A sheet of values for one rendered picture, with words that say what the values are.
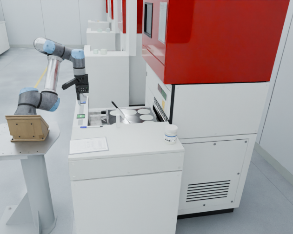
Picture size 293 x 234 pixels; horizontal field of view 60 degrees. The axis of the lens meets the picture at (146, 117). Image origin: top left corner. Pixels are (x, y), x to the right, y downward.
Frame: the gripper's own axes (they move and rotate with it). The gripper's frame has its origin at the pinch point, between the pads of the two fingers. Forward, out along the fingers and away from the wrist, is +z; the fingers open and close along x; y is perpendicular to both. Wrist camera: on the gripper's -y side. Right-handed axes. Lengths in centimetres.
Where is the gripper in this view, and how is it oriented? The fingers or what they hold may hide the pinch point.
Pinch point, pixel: (78, 103)
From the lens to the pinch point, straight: 174.9
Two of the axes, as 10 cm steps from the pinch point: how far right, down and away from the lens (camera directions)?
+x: -1.7, -4.3, 8.9
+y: 9.9, -0.4, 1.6
